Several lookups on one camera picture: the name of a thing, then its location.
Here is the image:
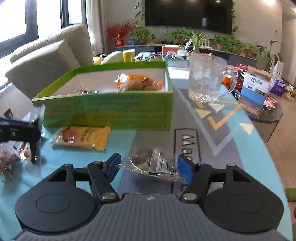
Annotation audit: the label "red flower vase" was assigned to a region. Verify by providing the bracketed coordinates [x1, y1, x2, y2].
[106, 19, 133, 47]

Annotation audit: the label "beige sofa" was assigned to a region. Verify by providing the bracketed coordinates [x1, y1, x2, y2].
[5, 24, 93, 99]

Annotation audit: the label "dark round side table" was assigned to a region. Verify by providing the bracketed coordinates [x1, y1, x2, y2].
[247, 96, 283, 143]

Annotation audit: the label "clear barcode snack packet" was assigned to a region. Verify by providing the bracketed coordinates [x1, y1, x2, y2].
[116, 146, 185, 183]

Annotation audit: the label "purple gift bag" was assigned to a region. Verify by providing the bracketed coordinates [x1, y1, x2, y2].
[270, 79, 285, 97]

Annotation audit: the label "wall mounted black television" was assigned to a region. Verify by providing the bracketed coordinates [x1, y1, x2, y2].
[145, 0, 233, 35]

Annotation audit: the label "blue white cardboard box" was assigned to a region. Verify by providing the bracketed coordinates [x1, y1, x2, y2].
[238, 66, 273, 116]

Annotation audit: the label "green cardboard box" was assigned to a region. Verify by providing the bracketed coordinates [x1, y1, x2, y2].
[32, 61, 174, 131]

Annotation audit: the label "yellow can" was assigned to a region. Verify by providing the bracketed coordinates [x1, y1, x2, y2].
[122, 49, 135, 62]

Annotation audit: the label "spider plant in vase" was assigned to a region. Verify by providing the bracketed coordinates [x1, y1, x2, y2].
[185, 30, 207, 53]

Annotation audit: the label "teal plastic basket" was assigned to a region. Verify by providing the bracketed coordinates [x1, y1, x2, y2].
[163, 56, 189, 69]

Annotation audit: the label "yellow sausage snack packet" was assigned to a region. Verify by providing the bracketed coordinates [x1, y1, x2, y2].
[50, 126, 111, 152]

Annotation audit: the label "clear glass mug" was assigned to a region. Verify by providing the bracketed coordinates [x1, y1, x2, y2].
[188, 53, 237, 103]

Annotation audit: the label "orange clear pastry packet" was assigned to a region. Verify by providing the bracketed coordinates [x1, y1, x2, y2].
[115, 73, 164, 91]

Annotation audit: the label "orange tissue box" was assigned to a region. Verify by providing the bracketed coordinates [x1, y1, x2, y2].
[162, 45, 182, 57]

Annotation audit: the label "clear packet brown nuts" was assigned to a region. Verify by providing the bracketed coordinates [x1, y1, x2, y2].
[1, 142, 32, 180]

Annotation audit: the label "patterned table mat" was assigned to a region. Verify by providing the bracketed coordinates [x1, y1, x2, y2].
[1, 88, 292, 240]

